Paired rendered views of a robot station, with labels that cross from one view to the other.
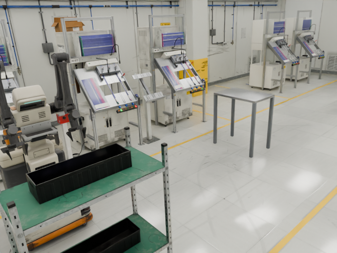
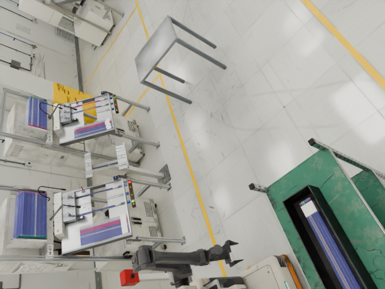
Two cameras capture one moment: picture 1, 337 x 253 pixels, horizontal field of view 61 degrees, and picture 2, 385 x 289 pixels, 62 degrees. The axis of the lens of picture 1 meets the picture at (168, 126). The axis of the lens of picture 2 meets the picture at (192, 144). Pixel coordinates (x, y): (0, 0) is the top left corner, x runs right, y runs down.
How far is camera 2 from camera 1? 1.13 m
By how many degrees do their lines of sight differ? 21
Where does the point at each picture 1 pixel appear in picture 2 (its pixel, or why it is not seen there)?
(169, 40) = (39, 118)
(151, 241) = (366, 188)
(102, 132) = (146, 231)
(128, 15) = not seen: outside the picture
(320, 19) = not seen: outside the picture
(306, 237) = (357, 36)
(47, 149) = not seen: outside the picture
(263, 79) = (99, 27)
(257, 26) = (29, 7)
